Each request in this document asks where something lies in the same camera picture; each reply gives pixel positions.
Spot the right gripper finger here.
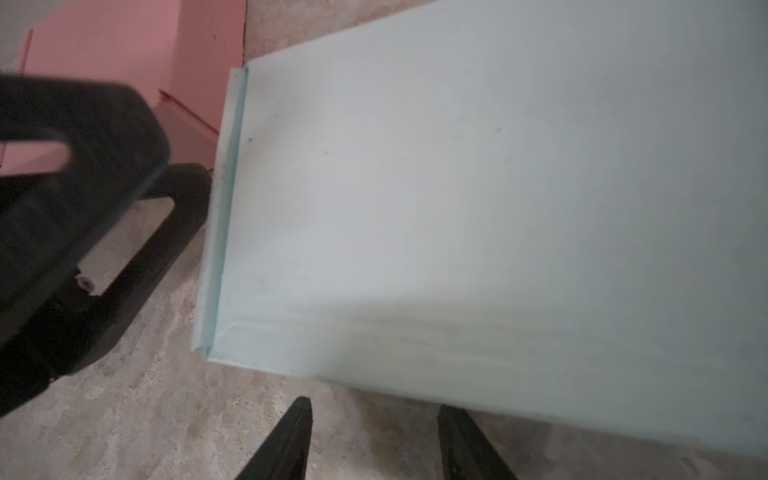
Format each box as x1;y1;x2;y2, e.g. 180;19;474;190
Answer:
438;405;518;480
1;75;170;343
235;396;313;480
1;164;212;415

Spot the pink paper box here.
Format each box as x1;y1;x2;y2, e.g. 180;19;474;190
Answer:
16;0;247;170

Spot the light blue paper box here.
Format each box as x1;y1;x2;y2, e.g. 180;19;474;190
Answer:
192;1;767;459

